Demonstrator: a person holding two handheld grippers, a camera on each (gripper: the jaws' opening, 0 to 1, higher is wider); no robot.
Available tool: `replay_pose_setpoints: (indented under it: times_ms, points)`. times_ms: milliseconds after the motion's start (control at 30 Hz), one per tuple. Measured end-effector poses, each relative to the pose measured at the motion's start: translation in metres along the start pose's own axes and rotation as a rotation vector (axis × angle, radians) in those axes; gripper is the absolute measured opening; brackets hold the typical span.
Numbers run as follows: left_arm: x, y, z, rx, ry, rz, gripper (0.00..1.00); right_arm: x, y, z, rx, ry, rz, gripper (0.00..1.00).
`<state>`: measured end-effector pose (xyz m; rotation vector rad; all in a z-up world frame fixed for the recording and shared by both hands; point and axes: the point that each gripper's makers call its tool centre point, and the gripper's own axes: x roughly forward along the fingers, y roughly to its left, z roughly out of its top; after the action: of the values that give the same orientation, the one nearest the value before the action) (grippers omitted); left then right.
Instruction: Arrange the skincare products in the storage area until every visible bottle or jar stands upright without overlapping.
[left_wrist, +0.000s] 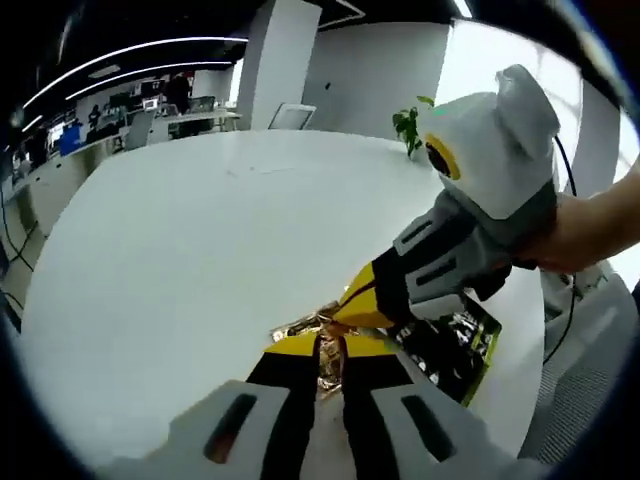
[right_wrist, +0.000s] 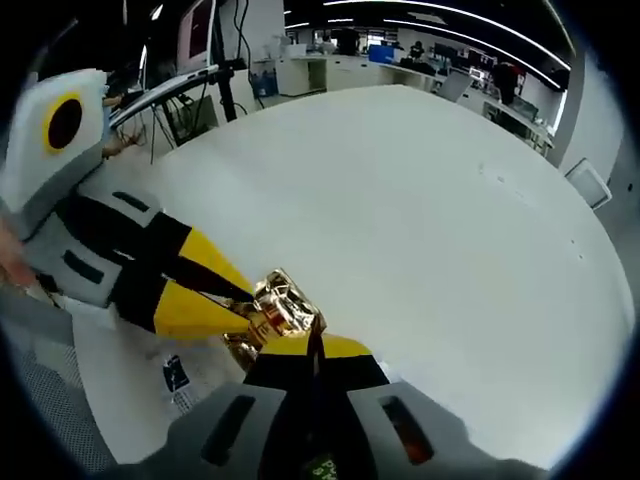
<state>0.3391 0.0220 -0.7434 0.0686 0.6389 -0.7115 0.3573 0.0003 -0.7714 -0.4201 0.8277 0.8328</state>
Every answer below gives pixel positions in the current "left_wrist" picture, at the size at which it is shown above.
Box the blue box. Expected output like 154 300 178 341
57 123 83 155

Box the potted green plant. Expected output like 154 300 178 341
391 94 436 160

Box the green black skincare sachet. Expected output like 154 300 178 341
383 293 504 408

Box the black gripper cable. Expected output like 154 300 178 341
542 133 582 364

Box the white office chair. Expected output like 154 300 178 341
267 101 318 133

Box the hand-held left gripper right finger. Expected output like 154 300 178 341
339 333 534 480

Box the grey mesh office chair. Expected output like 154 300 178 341
517 264 640 464

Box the person's right hand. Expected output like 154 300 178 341
514 193 610 275

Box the gold skincare sachet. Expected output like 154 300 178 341
268 298 352 402

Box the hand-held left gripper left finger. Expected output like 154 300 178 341
99 334 324 480

